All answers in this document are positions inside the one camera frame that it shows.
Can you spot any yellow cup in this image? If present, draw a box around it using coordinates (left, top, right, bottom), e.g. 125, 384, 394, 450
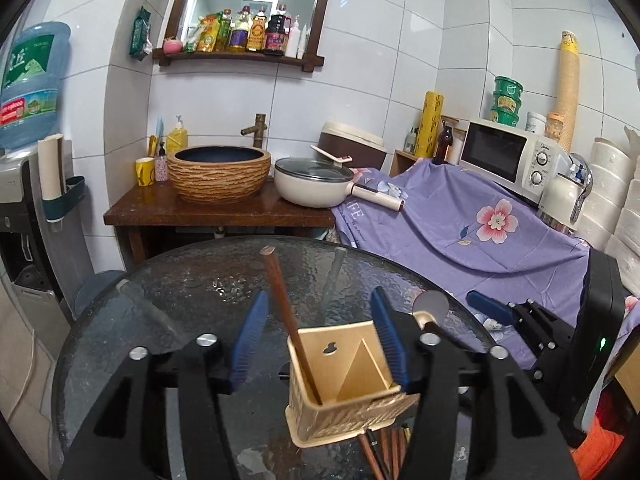
135, 157, 156, 187

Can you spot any dark wooden counter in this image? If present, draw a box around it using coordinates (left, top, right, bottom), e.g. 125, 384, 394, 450
103, 177, 336, 271

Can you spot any dark soy sauce bottle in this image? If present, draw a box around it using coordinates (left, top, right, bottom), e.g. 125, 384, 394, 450
263, 4, 292, 56

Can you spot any green hanging packet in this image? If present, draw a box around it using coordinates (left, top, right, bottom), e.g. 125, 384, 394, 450
129, 6, 153, 61

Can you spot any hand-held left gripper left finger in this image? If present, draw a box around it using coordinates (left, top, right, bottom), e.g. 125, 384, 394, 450
57, 290, 271, 480

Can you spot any purple floral cloth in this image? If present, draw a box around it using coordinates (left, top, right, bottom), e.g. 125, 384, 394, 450
332, 157, 640, 371

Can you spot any wooden framed mirror shelf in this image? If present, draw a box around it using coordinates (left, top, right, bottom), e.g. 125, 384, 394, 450
152, 0, 341, 72

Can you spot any grey round stool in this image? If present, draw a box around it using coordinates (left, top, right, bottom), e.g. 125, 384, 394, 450
74, 270, 128, 318

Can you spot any white frying pan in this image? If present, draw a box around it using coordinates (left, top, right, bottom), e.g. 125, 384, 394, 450
274, 156, 405, 212

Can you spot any green wall holder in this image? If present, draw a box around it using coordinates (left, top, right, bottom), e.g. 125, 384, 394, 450
41, 176, 87, 223

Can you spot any white microwave oven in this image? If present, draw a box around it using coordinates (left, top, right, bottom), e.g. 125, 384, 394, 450
459, 118, 571, 206

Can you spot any grey table leg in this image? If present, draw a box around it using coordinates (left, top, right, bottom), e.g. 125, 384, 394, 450
117, 280, 191, 346
320, 247, 348, 311

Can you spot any person's orange clothing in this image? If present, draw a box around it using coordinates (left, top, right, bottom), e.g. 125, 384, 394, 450
570, 395, 626, 480

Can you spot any blue water bottle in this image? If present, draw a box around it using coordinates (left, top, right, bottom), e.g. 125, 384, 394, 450
0, 21, 72, 151

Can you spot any white squeeze bottle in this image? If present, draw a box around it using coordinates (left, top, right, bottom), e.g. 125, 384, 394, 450
285, 16, 301, 58

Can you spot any white kettle chrome handle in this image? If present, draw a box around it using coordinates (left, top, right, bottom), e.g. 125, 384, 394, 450
537, 152, 594, 236

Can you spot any stack of white tissue rolls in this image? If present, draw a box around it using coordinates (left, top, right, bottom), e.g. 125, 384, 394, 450
575, 125, 640, 286

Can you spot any yellow seasoning packet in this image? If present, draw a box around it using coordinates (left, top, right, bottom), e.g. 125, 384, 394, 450
196, 14, 221, 53

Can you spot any brown glass bottle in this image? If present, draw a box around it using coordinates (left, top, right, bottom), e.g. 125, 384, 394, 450
432, 120, 454, 166

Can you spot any small wooden box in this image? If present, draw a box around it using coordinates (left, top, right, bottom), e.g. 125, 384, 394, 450
390, 149, 426, 177

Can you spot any orange label sauce bottle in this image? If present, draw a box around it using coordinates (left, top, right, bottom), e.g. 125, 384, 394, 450
247, 6, 268, 52

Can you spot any green glass bottle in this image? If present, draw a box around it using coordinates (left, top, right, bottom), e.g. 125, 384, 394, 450
216, 9, 234, 52

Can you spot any white rice paddle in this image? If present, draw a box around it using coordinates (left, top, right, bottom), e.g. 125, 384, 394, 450
310, 145, 353, 167

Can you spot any glass pan lid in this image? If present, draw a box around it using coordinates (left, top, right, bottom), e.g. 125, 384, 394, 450
275, 156, 355, 182

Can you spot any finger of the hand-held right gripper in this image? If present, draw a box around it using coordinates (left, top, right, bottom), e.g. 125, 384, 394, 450
467, 291, 576, 363

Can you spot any bamboo style faucet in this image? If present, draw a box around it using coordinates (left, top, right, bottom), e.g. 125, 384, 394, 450
240, 113, 267, 148

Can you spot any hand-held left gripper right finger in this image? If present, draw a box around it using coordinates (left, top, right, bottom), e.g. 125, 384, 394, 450
370, 286, 581, 480

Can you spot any beige plastic utensil holder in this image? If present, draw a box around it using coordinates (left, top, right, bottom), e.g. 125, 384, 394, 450
285, 310, 436, 448

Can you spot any yellow wrap roll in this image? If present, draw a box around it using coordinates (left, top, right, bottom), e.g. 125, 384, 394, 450
416, 91, 446, 158

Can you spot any brown and white rice cooker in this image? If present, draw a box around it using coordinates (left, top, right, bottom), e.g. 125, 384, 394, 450
320, 121, 388, 171

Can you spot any yellow dish soap bottle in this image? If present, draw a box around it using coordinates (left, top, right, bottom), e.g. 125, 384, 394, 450
166, 115, 189, 155

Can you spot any white water dispenser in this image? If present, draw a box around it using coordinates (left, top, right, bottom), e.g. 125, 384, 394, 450
0, 140, 96, 311

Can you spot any woven pattern wash basin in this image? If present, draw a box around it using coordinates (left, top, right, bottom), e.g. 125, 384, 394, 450
166, 145, 272, 205

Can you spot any tall stack of paper cups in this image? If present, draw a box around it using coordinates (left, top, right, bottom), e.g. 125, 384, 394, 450
555, 31, 581, 153

